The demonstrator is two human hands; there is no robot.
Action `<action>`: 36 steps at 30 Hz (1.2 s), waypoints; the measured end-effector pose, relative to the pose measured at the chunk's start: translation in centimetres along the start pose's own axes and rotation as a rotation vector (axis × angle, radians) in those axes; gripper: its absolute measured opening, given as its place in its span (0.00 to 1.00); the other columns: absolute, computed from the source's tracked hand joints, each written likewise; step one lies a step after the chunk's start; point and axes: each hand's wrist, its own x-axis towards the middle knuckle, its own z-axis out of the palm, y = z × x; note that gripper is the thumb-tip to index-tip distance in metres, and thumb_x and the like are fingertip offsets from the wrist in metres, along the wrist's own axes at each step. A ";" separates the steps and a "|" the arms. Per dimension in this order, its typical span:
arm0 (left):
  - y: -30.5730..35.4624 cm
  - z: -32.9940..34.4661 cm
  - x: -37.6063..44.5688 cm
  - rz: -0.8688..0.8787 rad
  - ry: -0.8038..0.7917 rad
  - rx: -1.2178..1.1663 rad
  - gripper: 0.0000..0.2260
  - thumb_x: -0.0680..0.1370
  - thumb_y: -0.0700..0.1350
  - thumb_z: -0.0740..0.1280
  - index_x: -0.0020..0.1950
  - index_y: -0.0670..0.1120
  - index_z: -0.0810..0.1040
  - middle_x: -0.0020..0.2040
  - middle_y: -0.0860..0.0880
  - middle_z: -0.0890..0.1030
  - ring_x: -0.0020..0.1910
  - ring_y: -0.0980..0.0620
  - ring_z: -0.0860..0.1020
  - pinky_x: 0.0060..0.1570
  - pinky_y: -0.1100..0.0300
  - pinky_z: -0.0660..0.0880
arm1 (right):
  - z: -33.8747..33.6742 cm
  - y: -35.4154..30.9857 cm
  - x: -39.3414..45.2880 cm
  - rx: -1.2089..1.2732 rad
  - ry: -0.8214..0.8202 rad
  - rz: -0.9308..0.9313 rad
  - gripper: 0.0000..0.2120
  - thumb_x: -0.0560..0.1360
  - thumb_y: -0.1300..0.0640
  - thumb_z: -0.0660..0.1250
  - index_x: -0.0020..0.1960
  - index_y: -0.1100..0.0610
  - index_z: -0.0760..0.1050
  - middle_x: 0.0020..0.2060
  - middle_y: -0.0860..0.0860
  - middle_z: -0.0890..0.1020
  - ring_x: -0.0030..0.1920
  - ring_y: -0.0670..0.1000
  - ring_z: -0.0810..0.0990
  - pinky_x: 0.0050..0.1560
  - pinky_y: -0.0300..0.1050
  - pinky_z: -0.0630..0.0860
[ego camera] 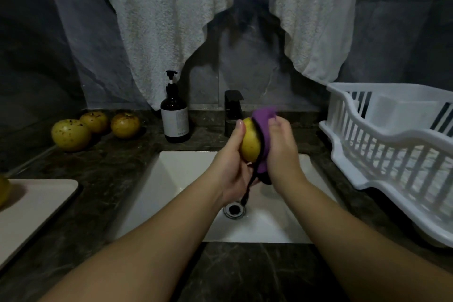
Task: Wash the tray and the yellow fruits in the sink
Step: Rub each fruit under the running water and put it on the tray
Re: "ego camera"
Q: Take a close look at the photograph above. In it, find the person's left hand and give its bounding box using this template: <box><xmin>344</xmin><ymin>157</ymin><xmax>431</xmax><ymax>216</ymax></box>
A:
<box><xmin>206</xmin><ymin>120</ymin><xmax>254</xmax><ymax>209</ymax></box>

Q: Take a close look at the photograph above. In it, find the person's right hand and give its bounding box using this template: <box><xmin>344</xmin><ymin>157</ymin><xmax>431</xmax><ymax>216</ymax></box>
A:
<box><xmin>265</xmin><ymin>116</ymin><xmax>310</xmax><ymax>197</ymax></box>

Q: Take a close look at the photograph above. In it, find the spotted yellow apple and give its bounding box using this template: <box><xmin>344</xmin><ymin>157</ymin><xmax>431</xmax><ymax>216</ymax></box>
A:
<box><xmin>239</xmin><ymin>117</ymin><xmax>264</xmax><ymax>165</ymax></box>
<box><xmin>0</xmin><ymin>174</ymin><xmax>11</xmax><ymax>209</ymax></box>

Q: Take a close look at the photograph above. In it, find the purple cloth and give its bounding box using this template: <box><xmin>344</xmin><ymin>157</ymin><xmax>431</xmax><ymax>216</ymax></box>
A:
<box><xmin>244</xmin><ymin>107</ymin><xmax>279</xmax><ymax>187</ymax></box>

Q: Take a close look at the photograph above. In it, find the black faucet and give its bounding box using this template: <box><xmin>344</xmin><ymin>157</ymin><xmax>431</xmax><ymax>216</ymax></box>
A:
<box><xmin>224</xmin><ymin>90</ymin><xmax>244</xmax><ymax>136</ymax></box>

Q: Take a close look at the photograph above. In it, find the dark soap pump bottle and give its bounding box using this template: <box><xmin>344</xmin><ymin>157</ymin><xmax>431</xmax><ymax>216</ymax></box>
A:
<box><xmin>160</xmin><ymin>70</ymin><xmax>191</xmax><ymax>143</ymax></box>

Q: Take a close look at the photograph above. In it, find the group of yellow apples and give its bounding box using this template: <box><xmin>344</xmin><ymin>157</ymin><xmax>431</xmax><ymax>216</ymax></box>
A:
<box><xmin>51</xmin><ymin>110</ymin><xmax>142</xmax><ymax>153</ymax></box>

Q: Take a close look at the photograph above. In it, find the beige plastic tray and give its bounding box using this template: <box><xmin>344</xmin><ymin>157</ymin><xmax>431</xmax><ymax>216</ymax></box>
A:
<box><xmin>0</xmin><ymin>178</ymin><xmax>80</xmax><ymax>271</ymax></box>

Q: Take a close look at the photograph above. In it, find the person's left forearm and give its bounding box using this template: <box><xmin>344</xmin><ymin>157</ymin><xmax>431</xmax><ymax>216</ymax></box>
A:
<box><xmin>39</xmin><ymin>176</ymin><xmax>227</xmax><ymax>302</ymax></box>

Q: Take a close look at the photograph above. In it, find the person's right forearm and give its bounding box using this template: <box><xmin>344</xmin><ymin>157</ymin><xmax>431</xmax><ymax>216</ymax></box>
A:
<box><xmin>283</xmin><ymin>178</ymin><xmax>453</xmax><ymax>302</ymax></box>

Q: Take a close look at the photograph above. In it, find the metal sink drain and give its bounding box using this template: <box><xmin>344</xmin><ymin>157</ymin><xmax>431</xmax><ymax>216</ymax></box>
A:
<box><xmin>223</xmin><ymin>201</ymin><xmax>248</xmax><ymax>220</ymax></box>

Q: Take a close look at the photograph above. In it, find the white sink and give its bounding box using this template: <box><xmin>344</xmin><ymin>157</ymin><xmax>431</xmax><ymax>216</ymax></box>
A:
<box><xmin>113</xmin><ymin>151</ymin><xmax>341</xmax><ymax>244</ymax></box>

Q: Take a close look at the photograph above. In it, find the white plastic basket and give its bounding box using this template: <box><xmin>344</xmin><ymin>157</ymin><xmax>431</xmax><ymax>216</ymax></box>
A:
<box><xmin>319</xmin><ymin>82</ymin><xmax>453</xmax><ymax>248</ymax></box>

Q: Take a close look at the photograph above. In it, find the white hanging towel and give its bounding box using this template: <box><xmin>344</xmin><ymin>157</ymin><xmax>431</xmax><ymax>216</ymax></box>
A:
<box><xmin>83</xmin><ymin>0</ymin><xmax>369</xmax><ymax>110</ymax></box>

